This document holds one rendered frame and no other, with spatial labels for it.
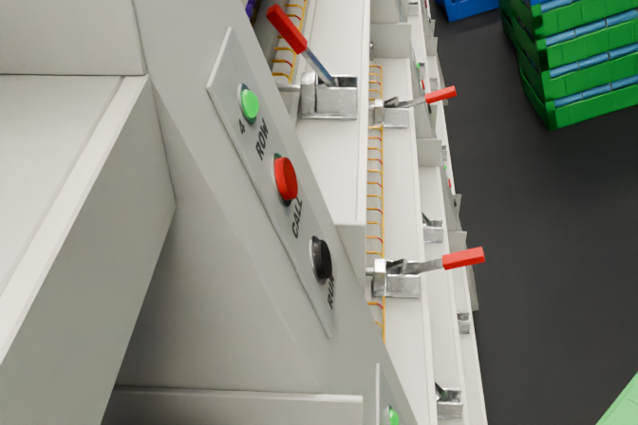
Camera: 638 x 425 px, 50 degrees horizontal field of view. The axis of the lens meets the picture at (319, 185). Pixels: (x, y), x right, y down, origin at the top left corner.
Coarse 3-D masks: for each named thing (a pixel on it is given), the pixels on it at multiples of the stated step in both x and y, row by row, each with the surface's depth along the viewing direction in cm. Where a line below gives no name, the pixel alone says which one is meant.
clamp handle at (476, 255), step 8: (480, 248) 58; (448, 256) 59; (456, 256) 59; (464, 256) 58; (472, 256) 58; (480, 256) 58; (416, 264) 60; (424, 264) 60; (432, 264) 59; (440, 264) 59; (448, 264) 58; (456, 264) 58; (464, 264) 58; (472, 264) 58; (400, 272) 60; (408, 272) 59; (416, 272) 59
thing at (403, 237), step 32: (384, 32) 92; (384, 64) 93; (384, 96) 86; (384, 128) 81; (384, 160) 76; (416, 160) 76; (384, 192) 72; (416, 192) 71; (416, 224) 68; (416, 256) 64; (416, 320) 58; (416, 352) 56; (416, 384) 53; (416, 416) 51
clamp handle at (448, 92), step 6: (438, 90) 79; (444, 90) 79; (450, 90) 78; (426, 96) 79; (432, 96) 79; (438, 96) 79; (444, 96) 79; (450, 96) 79; (396, 102) 80; (402, 102) 81; (408, 102) 80; (414, 102) 80; (420, 102) 80; (426, 102) 79; (432, 102) 79
